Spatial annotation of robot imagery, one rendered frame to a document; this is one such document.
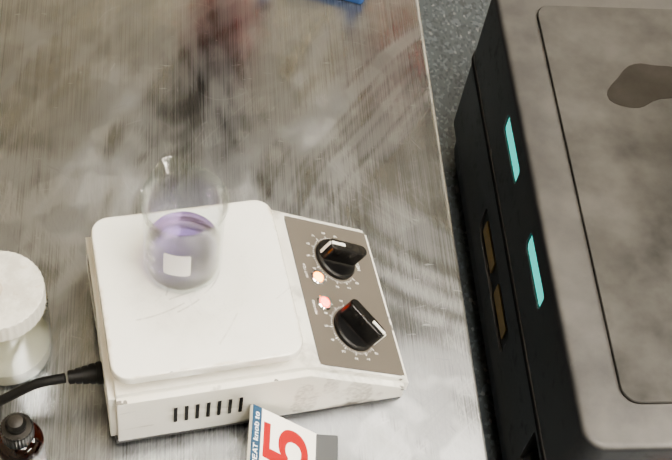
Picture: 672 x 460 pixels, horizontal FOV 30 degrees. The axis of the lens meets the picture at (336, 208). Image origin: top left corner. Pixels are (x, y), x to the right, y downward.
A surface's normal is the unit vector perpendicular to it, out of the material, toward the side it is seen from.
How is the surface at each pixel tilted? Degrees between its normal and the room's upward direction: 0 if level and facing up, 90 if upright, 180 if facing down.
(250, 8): 0
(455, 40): 0
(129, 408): 90
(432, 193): 0
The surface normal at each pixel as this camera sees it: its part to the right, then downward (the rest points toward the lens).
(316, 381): 0.22, 0.81
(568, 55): 0.11, -0.57
